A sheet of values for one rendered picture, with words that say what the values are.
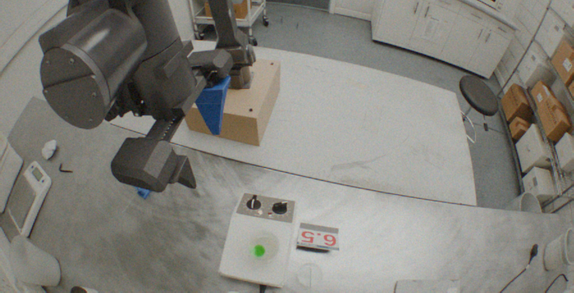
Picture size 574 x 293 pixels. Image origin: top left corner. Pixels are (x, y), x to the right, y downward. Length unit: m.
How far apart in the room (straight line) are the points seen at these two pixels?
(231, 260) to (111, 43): 0.42
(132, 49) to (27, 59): 1.42
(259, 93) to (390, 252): 0.50
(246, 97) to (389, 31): 2.32
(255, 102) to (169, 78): 0.41
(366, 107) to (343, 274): 0.49
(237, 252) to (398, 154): 0.50
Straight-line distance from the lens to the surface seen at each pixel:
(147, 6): 0.20
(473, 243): 0.78
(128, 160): 0.22
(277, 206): 0.53
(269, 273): 0.48
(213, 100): 0.30
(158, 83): 0.22
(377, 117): 0.79
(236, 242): 0.49
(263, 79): 0.66
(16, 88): 1.55
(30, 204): 0.98
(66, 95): 0.16
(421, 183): 0.72
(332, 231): 0.59
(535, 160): 2.50
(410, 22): 2.76
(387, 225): 0.63
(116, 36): 0.16
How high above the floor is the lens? 1.46
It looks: 54 degrees down
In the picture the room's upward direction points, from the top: 3 degrees clockwise
